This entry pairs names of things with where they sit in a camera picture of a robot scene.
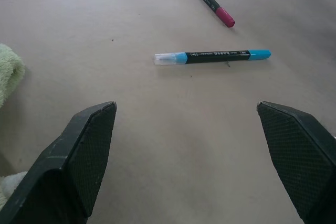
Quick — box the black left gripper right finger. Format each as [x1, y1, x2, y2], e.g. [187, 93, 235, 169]
[256, 100, 336, 224]

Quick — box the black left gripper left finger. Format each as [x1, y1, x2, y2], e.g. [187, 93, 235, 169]
[0, 101, 118, 224]

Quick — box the blue marker pen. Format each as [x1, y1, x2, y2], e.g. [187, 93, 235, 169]
[153, 49, 272, 66]

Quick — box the light green towel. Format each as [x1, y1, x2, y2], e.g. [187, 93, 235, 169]
[0, 43, 26, 210]

